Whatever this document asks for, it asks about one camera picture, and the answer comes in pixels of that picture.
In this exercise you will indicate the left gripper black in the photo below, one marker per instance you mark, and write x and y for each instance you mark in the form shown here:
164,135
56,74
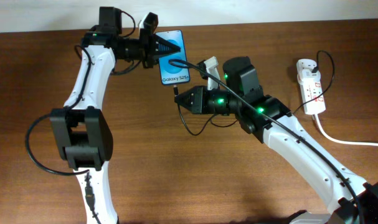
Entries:
149,45

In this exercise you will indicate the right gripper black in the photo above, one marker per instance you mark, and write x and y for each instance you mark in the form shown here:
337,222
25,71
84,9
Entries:
204,100

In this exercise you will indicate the blue-screen Galaxy smartphone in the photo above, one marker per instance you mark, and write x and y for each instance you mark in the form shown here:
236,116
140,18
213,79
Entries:
171,75

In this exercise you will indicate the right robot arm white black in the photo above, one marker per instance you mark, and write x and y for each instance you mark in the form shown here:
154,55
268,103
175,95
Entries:
348,197

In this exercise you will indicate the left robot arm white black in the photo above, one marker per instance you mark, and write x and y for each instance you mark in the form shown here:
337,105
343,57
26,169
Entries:
81,132

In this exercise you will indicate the white USB charger adapter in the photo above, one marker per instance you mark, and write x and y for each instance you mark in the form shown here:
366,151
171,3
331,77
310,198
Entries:
307,71

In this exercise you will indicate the white power strip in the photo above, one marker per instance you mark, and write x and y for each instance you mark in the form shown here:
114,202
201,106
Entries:
311,93

